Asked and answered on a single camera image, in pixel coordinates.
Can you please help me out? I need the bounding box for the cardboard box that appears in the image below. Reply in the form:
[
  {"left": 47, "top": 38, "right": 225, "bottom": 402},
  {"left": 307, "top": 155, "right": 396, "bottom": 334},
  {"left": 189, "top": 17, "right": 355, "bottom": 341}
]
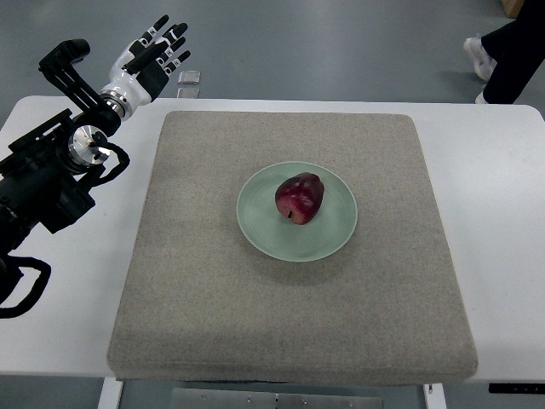
[{"left": 501, "top": 0, "right": 525, "bottom": 19}]

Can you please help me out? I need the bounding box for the white table leg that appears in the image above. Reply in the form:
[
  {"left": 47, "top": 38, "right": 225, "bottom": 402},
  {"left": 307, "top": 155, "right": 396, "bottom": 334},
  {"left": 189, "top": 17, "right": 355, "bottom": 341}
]
[
  {"left": 423, "top": 383, "right": 447, "bottom": 409},
  {"left": 97, "top": 377, "right": 123, "bottom": 409}
]

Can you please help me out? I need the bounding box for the metal base plate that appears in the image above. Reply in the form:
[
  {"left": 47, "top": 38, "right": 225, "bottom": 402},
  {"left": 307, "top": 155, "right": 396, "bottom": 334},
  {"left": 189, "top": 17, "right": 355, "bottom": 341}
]
[{"left": 169, "top": 388, "right": 384, "bottom": 409}]

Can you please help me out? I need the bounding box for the pale green plate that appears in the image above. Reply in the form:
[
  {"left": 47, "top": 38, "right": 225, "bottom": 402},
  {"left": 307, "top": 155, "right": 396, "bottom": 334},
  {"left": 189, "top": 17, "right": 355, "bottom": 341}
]
[{"left": 236, "top": 161, "right": 358, "bottom": 262}]

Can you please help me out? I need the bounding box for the white right table leg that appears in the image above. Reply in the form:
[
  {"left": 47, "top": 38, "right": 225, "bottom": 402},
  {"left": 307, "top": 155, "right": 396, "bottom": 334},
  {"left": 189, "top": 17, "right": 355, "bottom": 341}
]
[{"left": 423, "top": 383, "right": 447, "bottom": 409}]

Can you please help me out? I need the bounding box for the white left table leg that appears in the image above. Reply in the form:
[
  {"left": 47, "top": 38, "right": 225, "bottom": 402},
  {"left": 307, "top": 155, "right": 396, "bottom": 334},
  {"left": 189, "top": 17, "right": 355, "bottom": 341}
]
[{"left": 97, "top": 377, "right": 123, "bottom": 409}]

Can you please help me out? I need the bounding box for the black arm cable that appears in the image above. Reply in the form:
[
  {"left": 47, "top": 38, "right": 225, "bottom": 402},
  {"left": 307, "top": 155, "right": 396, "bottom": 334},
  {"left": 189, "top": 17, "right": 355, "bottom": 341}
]
[{"left": 0, "top": 256, "right": 53, "bottom": 320}]

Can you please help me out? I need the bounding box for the person in black trousers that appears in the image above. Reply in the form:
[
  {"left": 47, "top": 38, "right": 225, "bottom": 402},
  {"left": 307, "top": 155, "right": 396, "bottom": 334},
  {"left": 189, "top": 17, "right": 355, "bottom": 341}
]
[{"left": 463, "top": 0, "right": 544, "bottom": 104}]

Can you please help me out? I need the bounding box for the upper clear floor marker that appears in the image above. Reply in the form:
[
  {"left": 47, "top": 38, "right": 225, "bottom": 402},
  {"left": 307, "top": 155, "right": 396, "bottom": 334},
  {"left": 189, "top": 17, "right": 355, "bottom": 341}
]
[{"left": 177, "top": 70, "right": 201, "bottom": 84}]

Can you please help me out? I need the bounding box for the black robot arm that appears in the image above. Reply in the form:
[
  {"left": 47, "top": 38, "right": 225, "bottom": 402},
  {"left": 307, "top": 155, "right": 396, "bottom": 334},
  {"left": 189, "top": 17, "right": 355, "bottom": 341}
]
[{"left": 1, "top": 39, "right": 129, "bottom": 255}]

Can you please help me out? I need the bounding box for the red apple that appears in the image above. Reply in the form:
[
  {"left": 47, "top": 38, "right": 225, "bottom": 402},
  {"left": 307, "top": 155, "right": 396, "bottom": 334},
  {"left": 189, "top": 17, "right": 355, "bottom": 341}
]
[{"left": 275, "top": 172, "right": 324, "bottom": 225}]

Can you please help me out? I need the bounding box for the clear floor marker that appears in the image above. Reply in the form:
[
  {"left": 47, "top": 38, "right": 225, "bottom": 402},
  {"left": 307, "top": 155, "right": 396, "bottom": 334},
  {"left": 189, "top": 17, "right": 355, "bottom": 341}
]
[
  {"left": 176, "top": 87, "right": 200, "bottom": 99},
  {"left": 177, "top": 70, "right": 201, "bottom": 84}
]

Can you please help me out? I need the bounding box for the lower clear floor marker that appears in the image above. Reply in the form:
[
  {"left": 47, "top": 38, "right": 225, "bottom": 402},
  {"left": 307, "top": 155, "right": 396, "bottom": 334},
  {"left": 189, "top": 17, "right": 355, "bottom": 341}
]
[{"left": 176, "top": 87, "right": 200, "bottom": 99}]

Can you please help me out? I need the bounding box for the beige fabric mat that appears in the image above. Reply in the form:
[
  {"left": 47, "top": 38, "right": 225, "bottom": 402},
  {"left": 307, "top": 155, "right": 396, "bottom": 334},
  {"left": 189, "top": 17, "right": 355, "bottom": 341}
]
[{"left": 107, "top": 111, "right": 478, "bottom": 386}]

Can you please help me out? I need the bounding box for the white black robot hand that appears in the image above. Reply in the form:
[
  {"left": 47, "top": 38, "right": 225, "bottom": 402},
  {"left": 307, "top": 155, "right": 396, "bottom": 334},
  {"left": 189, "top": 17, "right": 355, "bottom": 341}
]
[{"left": 100, "top": 15, "right": 191, "bottom": 121}]

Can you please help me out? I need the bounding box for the black table control panel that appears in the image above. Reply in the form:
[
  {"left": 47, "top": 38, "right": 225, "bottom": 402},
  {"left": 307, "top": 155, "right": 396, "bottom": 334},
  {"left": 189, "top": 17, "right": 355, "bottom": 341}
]
[{"left": 488, "top": 383, "right": 545, "bottom": 395}]

